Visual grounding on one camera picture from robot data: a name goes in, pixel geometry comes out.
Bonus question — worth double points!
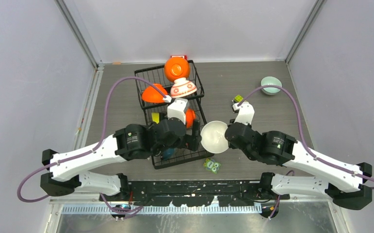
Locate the white ribbed bowl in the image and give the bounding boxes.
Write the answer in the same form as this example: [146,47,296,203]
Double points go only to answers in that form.
[201,120,229,154]

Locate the yellow green bowl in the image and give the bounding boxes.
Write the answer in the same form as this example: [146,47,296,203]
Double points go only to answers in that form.
[151,112,160,124]

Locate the pale green ringed bowl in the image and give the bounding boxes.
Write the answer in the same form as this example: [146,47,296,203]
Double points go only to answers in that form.
[260,76,282,96]

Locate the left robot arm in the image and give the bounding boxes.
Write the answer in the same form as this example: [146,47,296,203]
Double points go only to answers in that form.
[40,117,201,201]

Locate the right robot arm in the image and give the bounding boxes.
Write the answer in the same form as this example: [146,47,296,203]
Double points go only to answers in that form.
[225,123,373,210]

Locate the orange bowl lower shelf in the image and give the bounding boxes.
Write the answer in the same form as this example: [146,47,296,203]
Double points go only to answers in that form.
[185,108,196,129]

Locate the orange bowl shelf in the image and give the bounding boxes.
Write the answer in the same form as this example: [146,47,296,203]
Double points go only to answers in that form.
[185,108,196,129]
[141,83,168,103]

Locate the green owl number tile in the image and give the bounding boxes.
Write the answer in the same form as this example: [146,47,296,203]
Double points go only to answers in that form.
[203,158,221,174]

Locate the toy brick car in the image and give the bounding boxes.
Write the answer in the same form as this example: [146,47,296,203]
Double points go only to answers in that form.
[231,95,244,111]

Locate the orange bowl upper shelf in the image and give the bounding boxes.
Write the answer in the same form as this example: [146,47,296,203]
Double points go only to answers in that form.
[141,83,168,103]

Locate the white red patterned bowl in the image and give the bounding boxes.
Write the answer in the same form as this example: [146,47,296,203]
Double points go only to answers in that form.
[170,78,197,98]

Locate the orange bowl top upright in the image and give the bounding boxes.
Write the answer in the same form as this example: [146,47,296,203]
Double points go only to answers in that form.
[164,57,190,83]

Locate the red toy brick block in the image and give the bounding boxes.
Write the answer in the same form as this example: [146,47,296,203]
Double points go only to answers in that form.
[170,55,188,60]

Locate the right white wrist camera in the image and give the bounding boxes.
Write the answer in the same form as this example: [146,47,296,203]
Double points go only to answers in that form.
[232,101,255,125]

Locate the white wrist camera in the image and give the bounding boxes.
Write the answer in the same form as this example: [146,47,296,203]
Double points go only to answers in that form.
[163,95,190,125]
[232,101,255,125]

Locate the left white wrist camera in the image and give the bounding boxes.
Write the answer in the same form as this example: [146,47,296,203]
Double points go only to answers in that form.
[163,95,190,125]

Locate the black wire dish rack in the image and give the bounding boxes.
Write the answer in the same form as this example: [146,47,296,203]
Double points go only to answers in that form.
[134,57,213,169]

